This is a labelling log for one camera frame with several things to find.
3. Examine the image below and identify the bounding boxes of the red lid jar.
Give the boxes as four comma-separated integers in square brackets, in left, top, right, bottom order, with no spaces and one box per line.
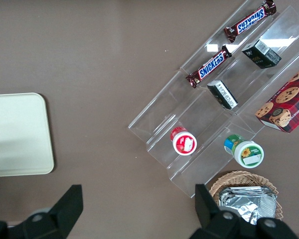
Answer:
[170,126,198,156]

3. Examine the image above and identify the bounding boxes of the clear acrylic stepped stand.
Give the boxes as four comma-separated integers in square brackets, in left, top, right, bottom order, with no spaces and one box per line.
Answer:
[128,0,299,199]

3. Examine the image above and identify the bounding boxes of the small dark green box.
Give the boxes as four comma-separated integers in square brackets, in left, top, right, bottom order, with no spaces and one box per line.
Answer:
[206,80,239,111]
[241,38,282,69]

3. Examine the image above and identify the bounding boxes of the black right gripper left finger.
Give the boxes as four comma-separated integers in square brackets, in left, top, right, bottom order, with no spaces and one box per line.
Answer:
[0,184,84,239]

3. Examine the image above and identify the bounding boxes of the silver foil packets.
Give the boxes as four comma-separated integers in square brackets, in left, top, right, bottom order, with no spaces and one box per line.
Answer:
[218,185,278,225]

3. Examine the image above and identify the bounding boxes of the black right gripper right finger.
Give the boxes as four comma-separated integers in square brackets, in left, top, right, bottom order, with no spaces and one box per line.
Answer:
[183,184,299,239]

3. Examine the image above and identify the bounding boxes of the cream plastic tray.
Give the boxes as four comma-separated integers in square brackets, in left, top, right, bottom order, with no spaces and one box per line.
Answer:
[0,93,55,178]

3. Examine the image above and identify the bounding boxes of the red tartan cookie box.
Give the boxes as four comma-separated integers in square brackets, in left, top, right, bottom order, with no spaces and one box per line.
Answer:
[254,62,299,134]

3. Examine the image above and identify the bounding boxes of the green lid sunflower jar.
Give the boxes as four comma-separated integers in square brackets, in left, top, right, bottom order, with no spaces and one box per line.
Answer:
[223,134,265,169]

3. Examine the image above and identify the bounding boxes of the Snickers chocolate bar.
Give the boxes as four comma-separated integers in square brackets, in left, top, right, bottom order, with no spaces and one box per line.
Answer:
[185,45,233,89]
[223,0,277,43]

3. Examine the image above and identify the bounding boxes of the small tan wicker basket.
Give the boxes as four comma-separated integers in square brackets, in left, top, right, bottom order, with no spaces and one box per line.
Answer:
[209,170,285,222]

